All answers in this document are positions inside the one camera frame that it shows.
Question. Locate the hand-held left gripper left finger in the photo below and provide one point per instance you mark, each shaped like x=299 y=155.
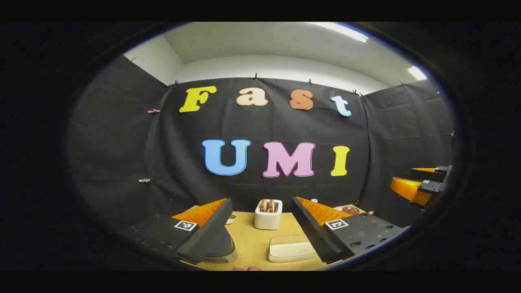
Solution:
x=207 y=236

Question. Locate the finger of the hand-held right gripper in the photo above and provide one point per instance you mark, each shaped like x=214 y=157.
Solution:
x=427 y=176
x=409 y=190

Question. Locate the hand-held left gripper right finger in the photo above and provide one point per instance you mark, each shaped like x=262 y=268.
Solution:
x=313 y=232

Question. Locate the silver and black rice cooker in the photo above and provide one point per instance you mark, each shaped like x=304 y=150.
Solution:
x=224 y=248

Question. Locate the white divided condiment dish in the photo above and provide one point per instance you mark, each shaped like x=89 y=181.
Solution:
x=232 y=219

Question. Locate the white round plate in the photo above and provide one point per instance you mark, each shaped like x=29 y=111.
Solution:
x=338 y=208

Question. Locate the red meat slice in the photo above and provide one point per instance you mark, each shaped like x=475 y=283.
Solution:
x=355 y=210
x=346 y=210

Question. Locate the white toaster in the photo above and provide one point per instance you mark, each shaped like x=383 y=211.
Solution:
x=268 y=221

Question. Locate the toast bread slice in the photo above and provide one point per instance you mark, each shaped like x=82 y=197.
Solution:
x=263 y=205
x=271 y=205

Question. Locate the long ceiling light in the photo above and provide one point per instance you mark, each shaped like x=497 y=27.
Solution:
x=417 y=73

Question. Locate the black backdrop cloth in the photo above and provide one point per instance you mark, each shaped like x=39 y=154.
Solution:
x=264 y=130

